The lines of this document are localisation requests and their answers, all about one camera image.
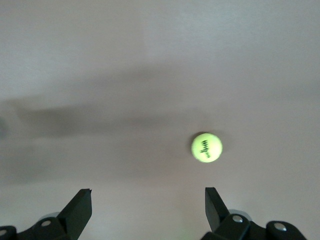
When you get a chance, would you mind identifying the brown table cover mat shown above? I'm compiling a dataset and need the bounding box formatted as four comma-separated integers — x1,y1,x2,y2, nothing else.
0,0,320,240

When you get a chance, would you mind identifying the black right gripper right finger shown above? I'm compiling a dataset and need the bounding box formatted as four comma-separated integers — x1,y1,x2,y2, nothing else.
201,186,307,240

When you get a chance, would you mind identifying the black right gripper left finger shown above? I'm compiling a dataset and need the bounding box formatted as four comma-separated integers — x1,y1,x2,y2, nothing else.
0,188,93,240

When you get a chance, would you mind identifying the yellow Wilson tennis ball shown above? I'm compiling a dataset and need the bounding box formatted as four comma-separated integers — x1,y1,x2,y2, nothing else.
190,131,224,164

